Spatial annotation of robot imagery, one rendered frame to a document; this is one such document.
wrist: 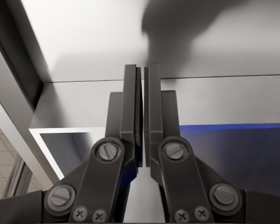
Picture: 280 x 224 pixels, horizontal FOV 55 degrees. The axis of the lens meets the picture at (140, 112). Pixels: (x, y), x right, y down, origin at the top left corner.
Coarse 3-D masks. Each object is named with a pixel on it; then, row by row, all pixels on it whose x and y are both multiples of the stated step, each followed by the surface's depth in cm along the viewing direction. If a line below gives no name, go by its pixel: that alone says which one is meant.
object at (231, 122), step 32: (64, 96) 16; (96, 96) 15; (192, 96) 15; (224, 96) 15; (256, 96) 15; (32, 128) 14; (64, 128) 14; (96, 128) 14; (192, 128) 14; (224, 128) 14; (256, 128) 19; (64, 160) 18; (224, 160) 23; (256, 160) 23
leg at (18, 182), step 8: (16, 160) 66; (16, 168) 64; (24, 168) 65; (16, 176) 63; (24, 176) 64; (8, 184) 62; (16, 184) 62; (24, 184) 63; (8, 192) 60; (16, 192) 61; (24, 192) 62
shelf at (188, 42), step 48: (48, 0) 12; (96, 0) 12; (144, 0) 12; (192, 0) 12; (240, 0) 12; (48, 48) 15; (96, 48) 14; (144, 48) 14; (192, 48) 14; (240, 48) 14
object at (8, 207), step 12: (36, 192) 9; (0, 204) 9; (12, 204) 9; (24, 204) 9; (36, 204) 9; (0, 216) 9; (12, 216) 9; (24, 216) 9; (36, 216) 9; (48, 216) 9
